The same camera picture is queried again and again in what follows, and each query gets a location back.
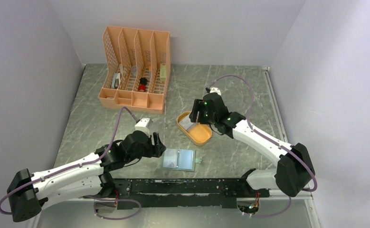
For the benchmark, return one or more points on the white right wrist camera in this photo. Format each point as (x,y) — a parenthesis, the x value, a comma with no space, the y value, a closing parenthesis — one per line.
(216,90)

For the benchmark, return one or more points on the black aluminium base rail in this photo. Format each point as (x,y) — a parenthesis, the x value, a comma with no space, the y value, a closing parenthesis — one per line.
(158,193)

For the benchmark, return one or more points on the red black stamp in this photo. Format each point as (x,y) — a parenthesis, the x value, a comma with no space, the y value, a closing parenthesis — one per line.
(142,84)

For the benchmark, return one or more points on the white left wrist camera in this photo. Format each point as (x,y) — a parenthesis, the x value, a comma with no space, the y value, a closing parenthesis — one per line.
(144,125)

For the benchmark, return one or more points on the grey credit card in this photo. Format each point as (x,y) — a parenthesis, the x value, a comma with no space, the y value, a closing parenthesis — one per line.
(187,124)

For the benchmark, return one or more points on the white VIP card in holder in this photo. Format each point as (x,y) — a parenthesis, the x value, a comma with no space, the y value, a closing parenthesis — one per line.
(170,159)

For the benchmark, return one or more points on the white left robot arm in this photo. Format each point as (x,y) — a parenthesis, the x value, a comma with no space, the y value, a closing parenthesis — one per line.
(30,193)

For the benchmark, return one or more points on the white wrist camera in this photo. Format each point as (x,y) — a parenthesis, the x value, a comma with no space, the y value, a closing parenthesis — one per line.
(216,90)
(144,125)

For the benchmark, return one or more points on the orange plastic desk organizer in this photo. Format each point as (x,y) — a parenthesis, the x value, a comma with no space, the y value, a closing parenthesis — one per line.
(136,53)

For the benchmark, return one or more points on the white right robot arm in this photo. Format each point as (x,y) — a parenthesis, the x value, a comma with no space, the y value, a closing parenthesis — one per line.
(293,166)

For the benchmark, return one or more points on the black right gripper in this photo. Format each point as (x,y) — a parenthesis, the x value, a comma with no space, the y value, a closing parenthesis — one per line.
(196,107)

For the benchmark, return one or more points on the green leather card holder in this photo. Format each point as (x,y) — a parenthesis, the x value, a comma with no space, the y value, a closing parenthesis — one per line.
(187,160)

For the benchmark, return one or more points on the pale green eraser box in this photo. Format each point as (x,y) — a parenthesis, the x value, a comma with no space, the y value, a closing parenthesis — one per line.
(163,73)

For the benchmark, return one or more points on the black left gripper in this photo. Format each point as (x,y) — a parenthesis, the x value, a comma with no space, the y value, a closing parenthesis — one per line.
(158,148)

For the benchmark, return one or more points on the grey white utility knife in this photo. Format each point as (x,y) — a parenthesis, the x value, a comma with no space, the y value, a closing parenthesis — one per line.
(116,80)

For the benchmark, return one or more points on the yellow oval tray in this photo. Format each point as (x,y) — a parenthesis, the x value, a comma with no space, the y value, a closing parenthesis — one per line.
(200,134)

